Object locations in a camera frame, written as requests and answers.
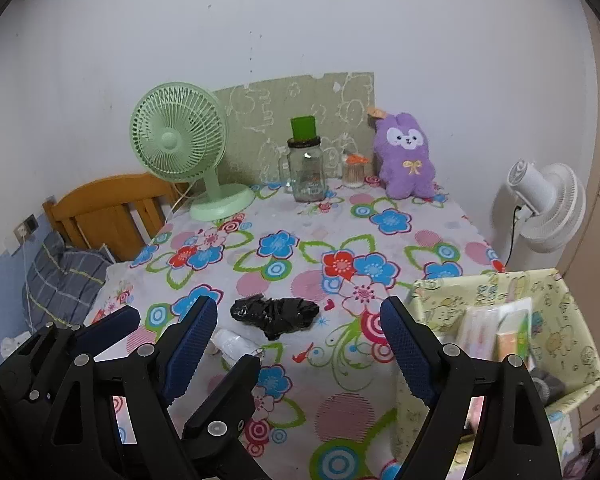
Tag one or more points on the yellow patterned storage box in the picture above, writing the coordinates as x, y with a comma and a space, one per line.
445, 300

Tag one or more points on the small jar with orange lid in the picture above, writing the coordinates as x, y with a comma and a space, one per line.
354, 172

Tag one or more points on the wall power outlet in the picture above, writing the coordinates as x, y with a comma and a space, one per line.
25, 229

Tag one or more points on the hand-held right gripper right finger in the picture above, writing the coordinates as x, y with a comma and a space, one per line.
410, 350

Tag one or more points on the black plastic bag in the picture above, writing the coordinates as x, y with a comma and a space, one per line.
275, 316

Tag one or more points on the clear white plastic packet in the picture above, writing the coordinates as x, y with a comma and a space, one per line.
235, 347

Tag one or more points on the green picture book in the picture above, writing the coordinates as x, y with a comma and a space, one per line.
515, 340

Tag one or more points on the wooden chair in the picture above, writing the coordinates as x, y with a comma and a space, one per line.
105, 215

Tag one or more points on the green cup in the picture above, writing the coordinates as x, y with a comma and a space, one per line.
303, 127

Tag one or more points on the glass jar mug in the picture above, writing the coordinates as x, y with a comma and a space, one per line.
307, 175

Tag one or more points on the grey plaid pillow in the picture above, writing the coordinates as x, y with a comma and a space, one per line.
65, 280

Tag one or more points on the grey sock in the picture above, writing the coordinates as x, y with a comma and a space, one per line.
547, 385

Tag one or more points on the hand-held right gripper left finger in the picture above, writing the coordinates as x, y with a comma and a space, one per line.
190, 350

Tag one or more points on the purple plush bunny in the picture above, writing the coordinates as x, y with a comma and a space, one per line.
405, 160

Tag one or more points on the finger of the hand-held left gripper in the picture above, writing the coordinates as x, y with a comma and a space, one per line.
112, 322
235, 390

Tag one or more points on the green desk fan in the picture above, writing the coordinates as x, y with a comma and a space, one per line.
167, 140

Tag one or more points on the small white plush toy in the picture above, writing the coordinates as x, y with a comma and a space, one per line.
15, 346

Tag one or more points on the white standing fan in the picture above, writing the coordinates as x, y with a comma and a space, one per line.
555, 210

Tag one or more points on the green patterned board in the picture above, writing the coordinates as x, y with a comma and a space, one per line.
265, 110

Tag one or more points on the blue bed sheet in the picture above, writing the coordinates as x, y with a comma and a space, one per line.
5, 300

